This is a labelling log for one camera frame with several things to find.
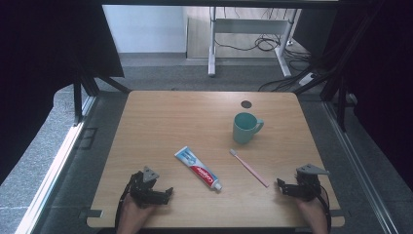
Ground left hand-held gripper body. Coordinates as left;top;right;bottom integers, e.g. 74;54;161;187
129;166;161;210

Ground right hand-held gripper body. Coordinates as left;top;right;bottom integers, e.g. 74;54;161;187
293;163;331;202

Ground blue red toothpaste tube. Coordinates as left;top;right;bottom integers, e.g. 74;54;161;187
173;145;224;192

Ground person's left hand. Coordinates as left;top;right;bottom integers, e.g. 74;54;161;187
120;194;156;226

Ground person's right hand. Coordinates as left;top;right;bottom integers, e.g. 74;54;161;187
295;194;327;225

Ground pink toothbrush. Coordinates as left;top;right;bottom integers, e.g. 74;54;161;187
229;148;271;189

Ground teal cup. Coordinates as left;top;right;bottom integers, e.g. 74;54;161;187
232;111;265;145

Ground black metal stand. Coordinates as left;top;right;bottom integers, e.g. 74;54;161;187
72;58;132;126
293;0;388;133

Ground white power strip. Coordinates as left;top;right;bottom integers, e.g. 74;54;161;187
298;71;319;87

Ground black curtain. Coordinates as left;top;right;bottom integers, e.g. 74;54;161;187
0;0;126;185
319;0;413;191

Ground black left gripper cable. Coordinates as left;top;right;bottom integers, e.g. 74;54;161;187
114;175;137;232

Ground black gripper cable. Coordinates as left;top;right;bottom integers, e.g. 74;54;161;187
114;175;137;232
318;184;333;234

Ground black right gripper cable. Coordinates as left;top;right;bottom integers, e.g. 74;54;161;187
318;184;333;234

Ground aluminium floor rail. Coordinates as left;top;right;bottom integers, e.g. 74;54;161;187
14;95;97;234
322;100;400;234

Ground black floor cables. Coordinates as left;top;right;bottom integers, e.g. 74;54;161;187
213;7;329;93

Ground white desk frame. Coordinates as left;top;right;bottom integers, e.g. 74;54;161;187
207;6;300;79

